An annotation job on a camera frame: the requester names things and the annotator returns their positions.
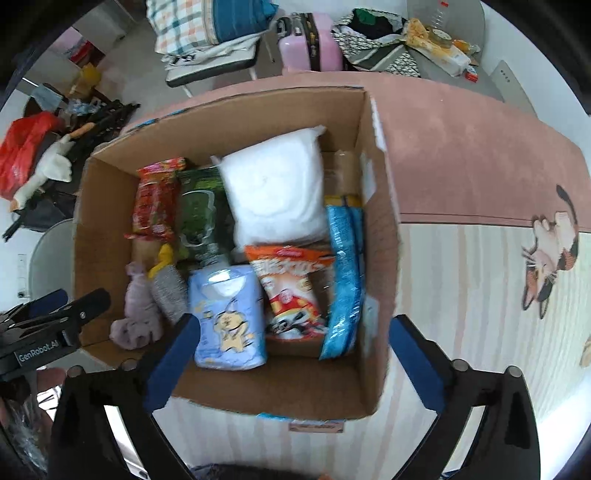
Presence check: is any purple cloth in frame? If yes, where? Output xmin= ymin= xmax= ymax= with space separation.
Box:
xmin=109 ymin=262 xmax=163 ymax=350

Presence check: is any silver yellow scouring pad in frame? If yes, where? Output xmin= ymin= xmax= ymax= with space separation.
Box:
xmin=148 ymin=244 xmax=189 ymax=324

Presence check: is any blue cartoon tissue pack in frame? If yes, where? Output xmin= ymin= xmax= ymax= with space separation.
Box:
xmin=188 ymin=265 xmax=266 ymax=371

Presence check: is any green wet wipes pack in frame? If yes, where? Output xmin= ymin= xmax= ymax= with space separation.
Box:
xmin=175 ymin=166 xmax=235 ymax=267

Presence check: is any red orange snack bag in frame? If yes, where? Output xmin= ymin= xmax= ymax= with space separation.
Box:
xmin=245 ymin=245 xmax=334 ymax=342

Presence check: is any red patterned snack packet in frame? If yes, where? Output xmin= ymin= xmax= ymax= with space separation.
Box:
xmin=125 ymin=157 xmax=186 ymax=242

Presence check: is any blue long snack packet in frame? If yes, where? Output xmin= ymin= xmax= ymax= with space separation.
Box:
xmin=320 ymin=204 xmax=365 ymax=360

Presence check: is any white soft pillow pack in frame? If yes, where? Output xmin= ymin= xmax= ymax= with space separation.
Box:
xmin=215 ymin=125 xmax=329 ymax=249

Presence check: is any grey round chair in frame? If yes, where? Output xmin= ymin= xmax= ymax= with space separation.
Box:
xmin=28 ymin=219 xmax=74 ymax=301

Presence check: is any brown mat label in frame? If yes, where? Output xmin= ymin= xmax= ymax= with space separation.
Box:
xmin=288 ymin=420 xmax=345 ymax=434

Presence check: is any white goose plush toy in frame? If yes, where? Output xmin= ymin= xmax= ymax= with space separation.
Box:
xmin=9 ymin=122 xmax=95 ymax=212

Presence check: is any red plastic bag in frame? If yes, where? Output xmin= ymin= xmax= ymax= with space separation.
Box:
xmin=0 ymin=111 xmax=63 ymax=200

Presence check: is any pink striped cat mat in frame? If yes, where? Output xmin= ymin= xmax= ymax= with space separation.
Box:
xmin=125 ymin=73 xmax=590 ymax=479

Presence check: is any black tripod stand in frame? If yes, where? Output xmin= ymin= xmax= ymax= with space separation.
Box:
xmin=77 ymin=100 xmax=140 ymax=144

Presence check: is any open cardboard box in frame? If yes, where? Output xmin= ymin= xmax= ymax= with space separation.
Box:
xmin=72 ymin=85 xmax=403 ymax=422

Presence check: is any white folding chair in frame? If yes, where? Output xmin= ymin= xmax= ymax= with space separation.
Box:
xmin=165 ymin=35 xmax=262 ymax=98

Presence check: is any white tissue box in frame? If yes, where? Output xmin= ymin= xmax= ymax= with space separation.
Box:
xmin=416 ymin=43 xmax=470 ymax=77

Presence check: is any plaid folded quilt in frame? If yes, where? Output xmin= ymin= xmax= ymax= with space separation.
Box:
xmin=145 ymin=0 xmax=218 ymax=56

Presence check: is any grey cushioned chair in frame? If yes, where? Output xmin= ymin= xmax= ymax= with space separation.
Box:
xmin=406 ymin=0 xmax=507 ymax=103

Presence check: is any black white patterned bag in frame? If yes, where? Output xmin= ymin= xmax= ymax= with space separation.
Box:
xmin=332 ymin=8 xmax=421 ymax=78

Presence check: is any yellow plastic bag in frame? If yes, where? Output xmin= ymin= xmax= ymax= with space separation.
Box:
xmin=405 ymin=18 xmax=434 ymax=50

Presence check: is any blue folded blanket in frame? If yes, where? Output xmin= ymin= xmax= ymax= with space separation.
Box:
xmin=212 ymin=0 xmax=279 ymax=43

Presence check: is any pink suitcase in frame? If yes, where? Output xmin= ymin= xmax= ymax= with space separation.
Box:
xmin=276 ymin=12 xmax=344 ymax=75

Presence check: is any clear plastic bottle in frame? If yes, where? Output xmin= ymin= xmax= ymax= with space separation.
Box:
xmin=430 ymin=0 xmax=450 ymax=30

